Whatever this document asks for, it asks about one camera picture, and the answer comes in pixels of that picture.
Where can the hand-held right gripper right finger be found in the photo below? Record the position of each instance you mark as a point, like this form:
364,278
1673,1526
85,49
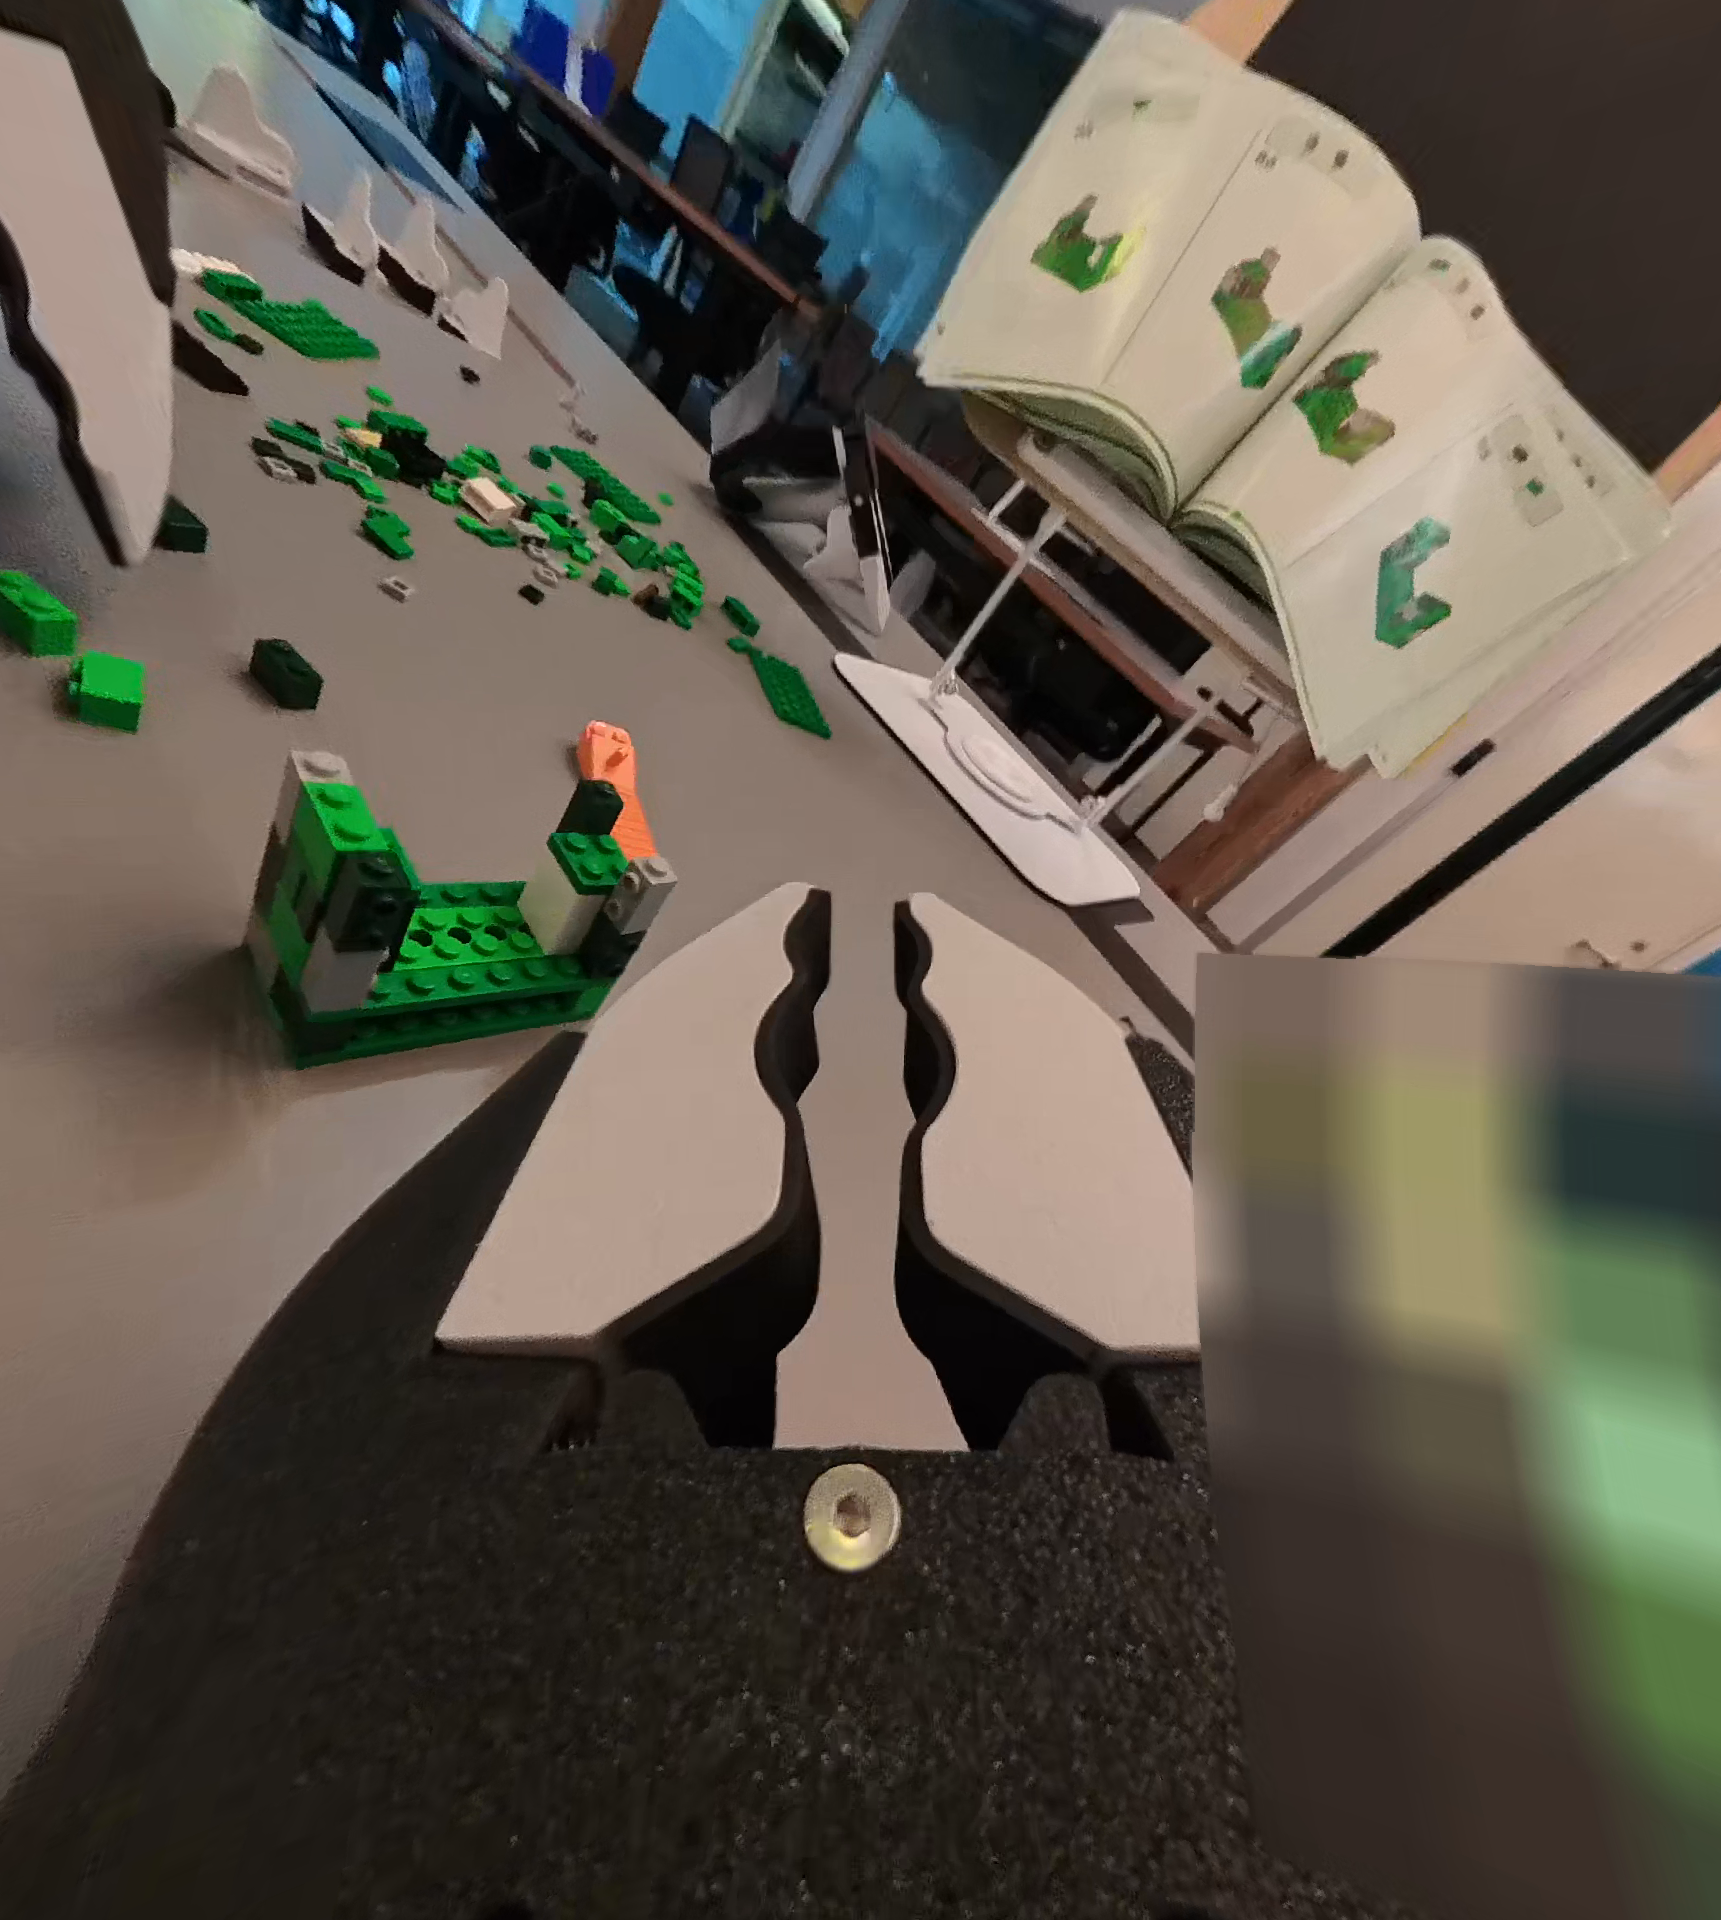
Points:
1054,1184

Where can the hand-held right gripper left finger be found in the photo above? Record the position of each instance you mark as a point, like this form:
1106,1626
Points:
634,1171

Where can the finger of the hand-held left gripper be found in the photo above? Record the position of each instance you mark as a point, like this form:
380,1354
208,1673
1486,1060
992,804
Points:
81,271

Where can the green grey lego build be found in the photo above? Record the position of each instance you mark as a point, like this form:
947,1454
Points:
455,961

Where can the pile of green lego bricks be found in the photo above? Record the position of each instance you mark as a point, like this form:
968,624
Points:
604,511

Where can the black lego piece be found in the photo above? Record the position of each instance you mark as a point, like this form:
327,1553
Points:
208,363

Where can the green lego plate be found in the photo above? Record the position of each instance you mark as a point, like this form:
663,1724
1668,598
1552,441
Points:
298,322
789,686

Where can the dark green lego brick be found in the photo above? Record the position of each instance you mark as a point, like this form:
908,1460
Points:
181,529
287,673

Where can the orange brick separator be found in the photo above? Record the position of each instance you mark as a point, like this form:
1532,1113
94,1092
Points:
608,751

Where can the white book stand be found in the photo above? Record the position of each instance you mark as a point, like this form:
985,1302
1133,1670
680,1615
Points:
981,764

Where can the black and white gadget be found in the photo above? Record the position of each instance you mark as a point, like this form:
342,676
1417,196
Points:
762,464

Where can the open instruction booklet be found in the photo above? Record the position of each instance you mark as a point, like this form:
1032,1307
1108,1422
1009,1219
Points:
1248,301

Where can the black board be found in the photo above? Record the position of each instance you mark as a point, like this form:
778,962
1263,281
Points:
1550,181

